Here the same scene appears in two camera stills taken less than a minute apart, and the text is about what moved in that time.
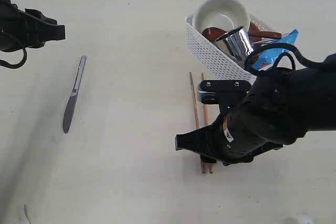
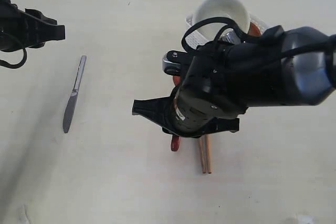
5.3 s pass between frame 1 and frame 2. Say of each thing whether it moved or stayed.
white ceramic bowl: stayed
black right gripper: moved
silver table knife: stayed
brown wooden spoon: moved
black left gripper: stayed
